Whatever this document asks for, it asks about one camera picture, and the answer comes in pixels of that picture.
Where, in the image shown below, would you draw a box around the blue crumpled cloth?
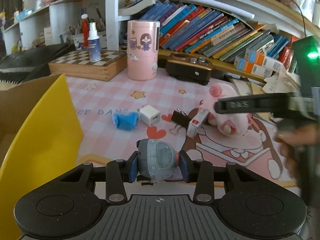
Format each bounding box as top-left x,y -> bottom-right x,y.
112,112 -> 139,131

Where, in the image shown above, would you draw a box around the white spray bottle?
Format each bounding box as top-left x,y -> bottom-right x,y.
87,22 -> 101,63

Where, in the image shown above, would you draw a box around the orange blue white boxes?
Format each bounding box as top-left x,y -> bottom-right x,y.
234,48 -> 285,78

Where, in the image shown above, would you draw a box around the yellow cardboard box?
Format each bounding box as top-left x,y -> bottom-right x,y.
1,75 -> 83,239

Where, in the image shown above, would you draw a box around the stack of papers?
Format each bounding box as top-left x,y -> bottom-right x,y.
220,64 -> 300,98

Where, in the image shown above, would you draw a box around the brown black desk device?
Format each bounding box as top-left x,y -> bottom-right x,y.
165,53 -> 214,86

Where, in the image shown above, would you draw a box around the pink cylindrical humidifier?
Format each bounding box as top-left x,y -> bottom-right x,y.
127,20 -> 160,81

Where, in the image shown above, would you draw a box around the white bookshelf unit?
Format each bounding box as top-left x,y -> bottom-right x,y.
2,0 -> 320,53

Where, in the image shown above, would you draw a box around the black binder clip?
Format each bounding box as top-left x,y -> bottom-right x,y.
169,108 -> 191,135

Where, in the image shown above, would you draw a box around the pink checkered desk mat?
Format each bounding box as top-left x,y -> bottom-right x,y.
67,69 -> 300,193

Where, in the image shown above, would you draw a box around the grey round figurine toy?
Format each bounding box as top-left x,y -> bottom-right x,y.
137,139 -> 183,185

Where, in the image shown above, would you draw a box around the small white red box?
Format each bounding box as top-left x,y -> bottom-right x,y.
186,109 -> 210,138

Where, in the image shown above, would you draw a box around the wooden chess board box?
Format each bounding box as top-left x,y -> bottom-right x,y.
48,50 -> 127,81

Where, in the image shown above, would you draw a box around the white pen holder cups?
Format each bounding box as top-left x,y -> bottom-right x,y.
67,8 -> 108,51

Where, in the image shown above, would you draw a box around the person right hand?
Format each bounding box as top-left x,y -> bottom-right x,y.
274,124 -> 319,178

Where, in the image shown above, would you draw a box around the red white hanging ornament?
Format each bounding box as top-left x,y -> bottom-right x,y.
81,14 -> 88,48

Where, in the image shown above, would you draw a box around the pink plush toy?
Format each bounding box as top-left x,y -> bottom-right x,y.
199,83 -> 254,138

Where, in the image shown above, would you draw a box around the black electronic keyboard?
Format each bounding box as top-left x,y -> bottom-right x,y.
1,43 -> 75,84

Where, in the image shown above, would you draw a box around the row of leaning books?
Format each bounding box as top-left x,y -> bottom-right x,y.
138,0 -> 293,63

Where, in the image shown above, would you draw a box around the white usb charger plug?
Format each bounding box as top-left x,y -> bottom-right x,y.
139,105 -> 161,127

